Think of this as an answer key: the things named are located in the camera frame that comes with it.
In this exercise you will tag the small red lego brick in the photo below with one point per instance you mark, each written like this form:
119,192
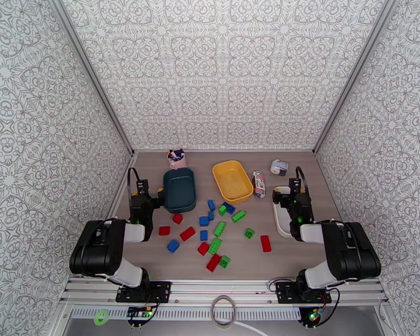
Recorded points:
177,219
164,230
203,248

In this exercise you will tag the long red lego brick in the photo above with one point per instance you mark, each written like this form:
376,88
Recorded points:
214,263
187,234
265,243

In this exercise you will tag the small green lego brick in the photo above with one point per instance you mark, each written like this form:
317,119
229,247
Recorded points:
249,233
222,210
225,261

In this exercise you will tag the long green lego brick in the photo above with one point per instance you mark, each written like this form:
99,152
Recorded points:
219,229
238,216
215,246

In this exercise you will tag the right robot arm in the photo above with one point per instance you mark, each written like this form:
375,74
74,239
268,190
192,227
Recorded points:
353,252

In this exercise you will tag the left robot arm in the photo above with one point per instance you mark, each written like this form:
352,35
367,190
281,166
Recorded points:
94,249

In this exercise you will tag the white plastic container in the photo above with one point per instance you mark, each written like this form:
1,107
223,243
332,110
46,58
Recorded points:
280,223

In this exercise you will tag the dark teal plastic container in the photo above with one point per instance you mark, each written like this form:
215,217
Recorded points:
179,189

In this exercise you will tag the striped snack packet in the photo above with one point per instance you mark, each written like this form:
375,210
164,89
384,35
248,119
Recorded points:
259,184

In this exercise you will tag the small grey white device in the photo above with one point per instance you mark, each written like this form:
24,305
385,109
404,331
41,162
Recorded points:
279,167

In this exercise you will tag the pink cup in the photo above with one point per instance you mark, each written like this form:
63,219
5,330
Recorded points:
180,163

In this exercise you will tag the dark marker pen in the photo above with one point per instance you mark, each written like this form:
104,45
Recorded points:
179,152

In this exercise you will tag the small blue lego brick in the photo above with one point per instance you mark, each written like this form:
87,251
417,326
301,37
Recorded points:
211,215
204,221
211,205
203,235
173,246

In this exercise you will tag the yellow plastic container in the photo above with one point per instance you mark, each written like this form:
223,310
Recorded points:
232,181

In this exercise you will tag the long dark blue lego brick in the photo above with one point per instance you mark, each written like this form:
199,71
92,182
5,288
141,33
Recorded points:
228,207

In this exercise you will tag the small circuit board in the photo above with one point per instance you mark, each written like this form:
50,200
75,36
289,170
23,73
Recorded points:
314,315
139,313

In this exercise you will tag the green tape roll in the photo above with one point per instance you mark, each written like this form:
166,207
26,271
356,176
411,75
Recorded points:
95,317

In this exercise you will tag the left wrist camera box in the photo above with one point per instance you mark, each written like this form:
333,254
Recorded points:
142,186

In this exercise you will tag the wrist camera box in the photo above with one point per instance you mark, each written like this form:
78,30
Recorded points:
142,186
294,185

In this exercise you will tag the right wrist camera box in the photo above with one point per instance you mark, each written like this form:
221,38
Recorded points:
294,185

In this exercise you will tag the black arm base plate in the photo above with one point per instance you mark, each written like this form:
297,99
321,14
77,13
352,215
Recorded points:
285,293
159,291

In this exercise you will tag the aluminium frame rail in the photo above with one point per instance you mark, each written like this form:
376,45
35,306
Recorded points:
224,286

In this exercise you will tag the aluminium corner post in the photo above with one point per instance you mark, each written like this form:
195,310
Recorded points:
91,72
354,72

